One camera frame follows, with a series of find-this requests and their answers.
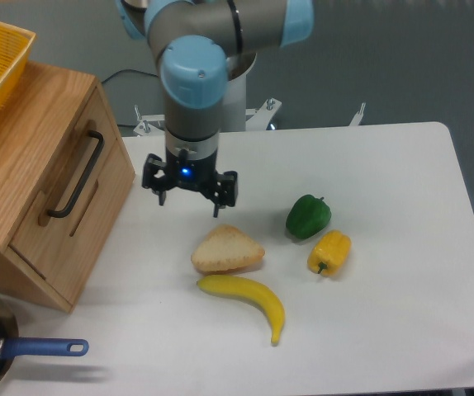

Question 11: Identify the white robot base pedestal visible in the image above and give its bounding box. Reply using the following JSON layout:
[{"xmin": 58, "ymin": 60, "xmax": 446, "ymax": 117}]
[{"xmin": 221, "ymin": 53, "xmax": 257, "ymax": 132}]

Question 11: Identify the black cable on floor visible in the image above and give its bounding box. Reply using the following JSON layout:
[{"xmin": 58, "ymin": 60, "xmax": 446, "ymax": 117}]
[{"xmin": 101, "ymin": 68, "xmax": 162, "ymax": 86}]

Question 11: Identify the green bell pepper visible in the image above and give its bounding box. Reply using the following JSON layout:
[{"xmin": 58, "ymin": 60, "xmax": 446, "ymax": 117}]
[{"xmin": 285, "ymin": 194, "xmax": 332, "ymax": 240}]

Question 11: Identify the yellow banana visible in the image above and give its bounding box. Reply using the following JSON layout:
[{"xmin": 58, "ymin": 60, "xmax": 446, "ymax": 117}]
[{"xmin": 197, "ymin": 275, "xmax": 286, "ymax": 346}]

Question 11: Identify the triangular bread piece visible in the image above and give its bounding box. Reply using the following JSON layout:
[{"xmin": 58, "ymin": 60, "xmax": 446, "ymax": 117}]
[{"xmin": 191, "ymin": 224, "xmax": 265, "ymax": 273}]

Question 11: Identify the white table clamp bracket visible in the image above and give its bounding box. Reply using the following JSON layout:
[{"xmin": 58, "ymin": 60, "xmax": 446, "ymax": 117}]
[{"xmin": 133, "ymin": 105, "xmax": 165, "ymax": 136}]

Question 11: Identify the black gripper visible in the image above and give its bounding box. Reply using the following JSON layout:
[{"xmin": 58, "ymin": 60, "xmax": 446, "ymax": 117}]
[{"xmin": 141, "ymin": 144, "xmax": 238, "ymax": 218}]

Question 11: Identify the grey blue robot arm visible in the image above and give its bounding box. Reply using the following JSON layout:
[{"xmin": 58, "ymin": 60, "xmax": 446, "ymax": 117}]
[{"xmin": 116, "ymin": 1, "xmax": 315, "ymax": 210}]

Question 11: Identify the wooden drawer cabinet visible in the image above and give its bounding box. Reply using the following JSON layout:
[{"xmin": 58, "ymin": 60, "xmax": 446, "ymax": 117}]
[{"xmin": 0, "ymin": 62, "xmax": 121, "ymax": 312}]

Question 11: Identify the yellow bell pepper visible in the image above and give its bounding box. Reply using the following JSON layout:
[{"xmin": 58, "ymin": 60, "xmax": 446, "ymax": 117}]
[{"xmin": 307, "ymin": 230, "xmax": 352, "ymax": 277}]

